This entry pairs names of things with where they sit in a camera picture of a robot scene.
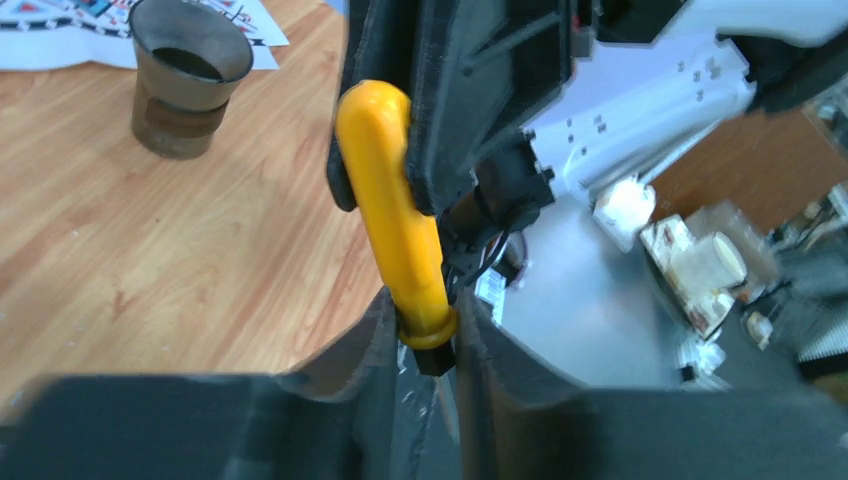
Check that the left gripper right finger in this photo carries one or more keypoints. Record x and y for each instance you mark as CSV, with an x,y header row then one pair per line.
x,y
519,419

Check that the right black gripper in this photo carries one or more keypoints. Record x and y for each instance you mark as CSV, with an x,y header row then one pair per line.
x,y
481,69

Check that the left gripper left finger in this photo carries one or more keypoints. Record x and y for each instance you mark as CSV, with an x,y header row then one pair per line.
x,y
330,419

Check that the yellow handled screwdriver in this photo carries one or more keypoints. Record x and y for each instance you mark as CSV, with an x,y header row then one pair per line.
x,y
372,123

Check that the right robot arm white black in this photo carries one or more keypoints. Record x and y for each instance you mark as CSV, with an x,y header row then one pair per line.
x,y
646,72

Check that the brown glass cup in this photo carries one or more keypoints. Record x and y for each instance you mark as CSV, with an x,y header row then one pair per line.
x,y
190,59

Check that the cluttered white items background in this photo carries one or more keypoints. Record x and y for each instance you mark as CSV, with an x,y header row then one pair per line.
x,y
752,310

